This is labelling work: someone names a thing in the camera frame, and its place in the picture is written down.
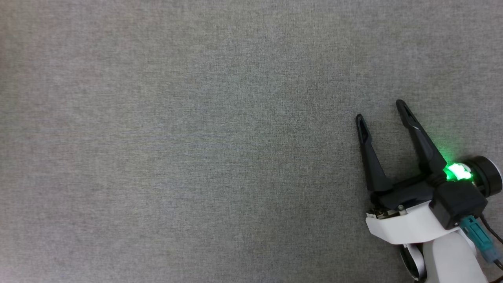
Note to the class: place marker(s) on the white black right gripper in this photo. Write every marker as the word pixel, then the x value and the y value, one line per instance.
pixel 408 224

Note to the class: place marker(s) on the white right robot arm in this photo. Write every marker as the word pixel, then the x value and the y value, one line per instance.
pixel 452 259

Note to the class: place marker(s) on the grey fabric sofa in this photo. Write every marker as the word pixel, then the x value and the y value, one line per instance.
pixel 157 137

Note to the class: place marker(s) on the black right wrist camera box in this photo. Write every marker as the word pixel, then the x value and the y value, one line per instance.
pixel 458 204

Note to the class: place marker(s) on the teal right camera connector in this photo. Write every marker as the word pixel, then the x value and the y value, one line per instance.
pixel 477 236

